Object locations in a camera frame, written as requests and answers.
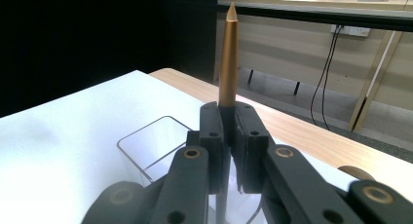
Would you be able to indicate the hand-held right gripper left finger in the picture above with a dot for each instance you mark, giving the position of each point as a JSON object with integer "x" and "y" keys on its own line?
{"x": 211, "y": 146}

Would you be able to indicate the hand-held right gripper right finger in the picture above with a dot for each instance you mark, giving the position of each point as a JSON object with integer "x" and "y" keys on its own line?
{"x": 251, "y": 149}

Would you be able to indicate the clear plastic organizer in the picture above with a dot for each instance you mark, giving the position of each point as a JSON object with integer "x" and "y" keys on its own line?
{"x": 152, "y": 146}

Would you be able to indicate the black pen with gold end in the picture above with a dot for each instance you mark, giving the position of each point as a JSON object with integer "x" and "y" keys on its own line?
{"x": 228, "y": 55}

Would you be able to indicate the wooden table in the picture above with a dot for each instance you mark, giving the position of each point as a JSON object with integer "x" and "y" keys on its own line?
{"x": 308, "y": 136}

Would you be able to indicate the short black foot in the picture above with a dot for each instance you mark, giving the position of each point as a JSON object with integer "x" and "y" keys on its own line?
{"x": 250, "y": 76}
{"x": 296, "y": 88}

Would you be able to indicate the brown round table grommet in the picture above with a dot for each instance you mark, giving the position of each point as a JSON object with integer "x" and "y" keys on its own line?
{"x": 354, "y": 172}

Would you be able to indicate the white table mat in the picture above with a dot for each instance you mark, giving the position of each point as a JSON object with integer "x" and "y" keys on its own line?
{"x": 81, "y": 136}

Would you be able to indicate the beige desk leg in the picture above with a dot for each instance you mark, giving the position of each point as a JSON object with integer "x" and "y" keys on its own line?
{"x": 373, "y": 87}

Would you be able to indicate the beige background desk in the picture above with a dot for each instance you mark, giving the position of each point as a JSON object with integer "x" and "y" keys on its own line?
{"x": 324, "y": 3}

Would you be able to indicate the white wall outlet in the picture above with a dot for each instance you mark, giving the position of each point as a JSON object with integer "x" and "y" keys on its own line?
{"x": 352, "y": 30}

